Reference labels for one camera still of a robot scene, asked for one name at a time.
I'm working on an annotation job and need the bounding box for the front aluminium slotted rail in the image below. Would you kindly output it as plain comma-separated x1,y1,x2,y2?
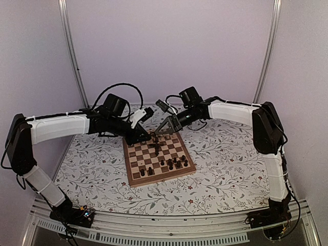
22,199,321,245

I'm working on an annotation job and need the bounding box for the pile of dark chess pieces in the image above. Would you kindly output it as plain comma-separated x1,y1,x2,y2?
149,136,161,156

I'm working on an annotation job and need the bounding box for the row of white chess pieces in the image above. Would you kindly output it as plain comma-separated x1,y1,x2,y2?
152,134,177,141

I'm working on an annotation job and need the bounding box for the floral patterned table mat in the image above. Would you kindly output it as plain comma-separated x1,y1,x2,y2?
42,104,293,215

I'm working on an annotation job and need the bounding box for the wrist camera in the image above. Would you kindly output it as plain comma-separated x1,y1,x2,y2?
129,107,154,129
155,99,177,114

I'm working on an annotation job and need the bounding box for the right aluminium frame post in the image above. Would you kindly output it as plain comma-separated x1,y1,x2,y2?
253,0,282,104

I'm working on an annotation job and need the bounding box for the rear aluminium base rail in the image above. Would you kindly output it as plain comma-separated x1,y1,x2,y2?
99,100,258,110

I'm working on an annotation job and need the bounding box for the wooden chess board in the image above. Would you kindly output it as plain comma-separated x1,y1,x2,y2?
123,133,196,188

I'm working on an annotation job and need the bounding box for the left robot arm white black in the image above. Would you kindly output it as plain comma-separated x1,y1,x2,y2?
4,94,154,225

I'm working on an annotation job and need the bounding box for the left aluminium frame post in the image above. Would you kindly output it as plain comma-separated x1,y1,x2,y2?
58,0,90,108

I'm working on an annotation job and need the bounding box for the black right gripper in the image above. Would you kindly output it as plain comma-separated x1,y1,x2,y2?
155,107,197,135

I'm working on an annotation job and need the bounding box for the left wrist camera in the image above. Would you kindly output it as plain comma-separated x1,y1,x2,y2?
129,107,154,129

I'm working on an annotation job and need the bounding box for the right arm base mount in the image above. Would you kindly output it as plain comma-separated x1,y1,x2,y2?
244,202,292,241

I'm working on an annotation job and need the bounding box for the aluminium frame post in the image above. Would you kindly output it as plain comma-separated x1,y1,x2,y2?
253,0,282,104
58,0,90,108

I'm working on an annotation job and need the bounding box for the black looped cable left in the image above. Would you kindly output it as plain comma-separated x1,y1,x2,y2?
92,82,144,108

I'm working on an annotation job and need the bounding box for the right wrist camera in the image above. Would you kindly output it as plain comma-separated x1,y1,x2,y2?
155,99,177,114

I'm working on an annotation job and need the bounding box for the dark chess piece corner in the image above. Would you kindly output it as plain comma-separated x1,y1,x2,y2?
180,155,188,167

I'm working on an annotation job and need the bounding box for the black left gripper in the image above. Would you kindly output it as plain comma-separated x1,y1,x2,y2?
108,116,151,146

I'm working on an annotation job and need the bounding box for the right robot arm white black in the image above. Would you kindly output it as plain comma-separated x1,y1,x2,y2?
155,87,293,228

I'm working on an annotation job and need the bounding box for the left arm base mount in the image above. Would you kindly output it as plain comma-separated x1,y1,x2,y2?
50,204,95,228

